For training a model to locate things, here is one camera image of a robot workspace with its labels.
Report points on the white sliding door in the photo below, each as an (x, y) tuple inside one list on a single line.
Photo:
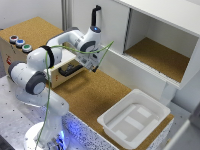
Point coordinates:
[(111, 23)]

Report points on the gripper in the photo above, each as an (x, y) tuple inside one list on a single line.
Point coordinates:
[(88, 60)]

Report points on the blue button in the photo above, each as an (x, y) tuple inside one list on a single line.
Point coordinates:
[(20, 42)]

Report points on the wooden drawer box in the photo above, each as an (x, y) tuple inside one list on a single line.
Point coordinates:
[(31, 30)]

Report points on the green button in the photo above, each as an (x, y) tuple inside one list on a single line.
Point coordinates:
[(26, 47)]

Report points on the white plastic box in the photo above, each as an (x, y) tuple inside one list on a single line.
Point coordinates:
[(135, 120)]

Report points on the red button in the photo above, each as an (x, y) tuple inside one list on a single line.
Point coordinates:
[(13, 38)]

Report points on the wooden drawer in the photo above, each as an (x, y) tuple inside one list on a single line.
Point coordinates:
[(65, 80)]

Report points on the white cabinet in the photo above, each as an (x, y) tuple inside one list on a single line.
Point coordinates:
[(156, 20)]

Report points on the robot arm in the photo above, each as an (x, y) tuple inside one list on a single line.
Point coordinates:
[(36, 60)]

